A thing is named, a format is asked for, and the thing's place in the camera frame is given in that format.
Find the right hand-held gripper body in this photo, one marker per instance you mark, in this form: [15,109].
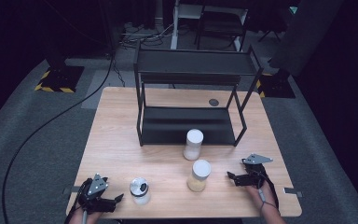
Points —
[254,159]

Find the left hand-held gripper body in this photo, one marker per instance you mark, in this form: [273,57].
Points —
[97,186]

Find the metal-lid glass shaker jar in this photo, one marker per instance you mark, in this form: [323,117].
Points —
[140,190]

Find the white-lid jar of yellow powder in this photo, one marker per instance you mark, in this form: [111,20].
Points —
[199,177]

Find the white-lid jar of white powder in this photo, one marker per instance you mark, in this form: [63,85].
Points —
[193,146]

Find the black two-tier metal shelf rack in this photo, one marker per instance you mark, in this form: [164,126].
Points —
[195,62]

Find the person's left hand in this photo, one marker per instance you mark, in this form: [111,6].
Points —
[85,217]

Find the person's right hand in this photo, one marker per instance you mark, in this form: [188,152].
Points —
[265,200]

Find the grey tape strip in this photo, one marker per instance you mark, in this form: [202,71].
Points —
[72,189]
[292,191]

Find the round grey table grommet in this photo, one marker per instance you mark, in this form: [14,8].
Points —
[213,102]

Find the grey curtain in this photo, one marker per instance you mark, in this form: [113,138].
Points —
[307,34]

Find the black chair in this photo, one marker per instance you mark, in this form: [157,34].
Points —
[222,25]

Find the black yellow-striped base plate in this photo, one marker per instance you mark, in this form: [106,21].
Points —
[276,87]
[62,79]

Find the white desk frame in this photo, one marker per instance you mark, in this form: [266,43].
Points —
[175,28]

